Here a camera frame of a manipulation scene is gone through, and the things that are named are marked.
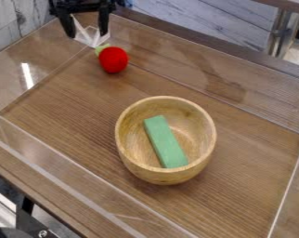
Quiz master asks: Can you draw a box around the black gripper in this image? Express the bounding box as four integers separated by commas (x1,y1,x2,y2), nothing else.
48,0,116,38

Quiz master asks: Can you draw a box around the red plush strawberry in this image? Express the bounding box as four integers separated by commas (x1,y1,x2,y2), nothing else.
96,44,129,73

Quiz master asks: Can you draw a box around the wooden bowl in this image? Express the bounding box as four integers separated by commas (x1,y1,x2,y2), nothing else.
114,96,217,185

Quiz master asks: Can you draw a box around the green rectangular block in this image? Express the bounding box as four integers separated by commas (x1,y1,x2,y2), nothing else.
144,115,188,168

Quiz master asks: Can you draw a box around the black table leg clamp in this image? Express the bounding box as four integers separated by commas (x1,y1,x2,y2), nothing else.
16,197,60,238

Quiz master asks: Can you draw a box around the metal stool frame background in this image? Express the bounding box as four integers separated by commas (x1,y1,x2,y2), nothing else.
267,9,299,59

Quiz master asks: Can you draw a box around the clear acrylic tray wall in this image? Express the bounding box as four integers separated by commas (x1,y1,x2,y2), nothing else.
0,116,192,238

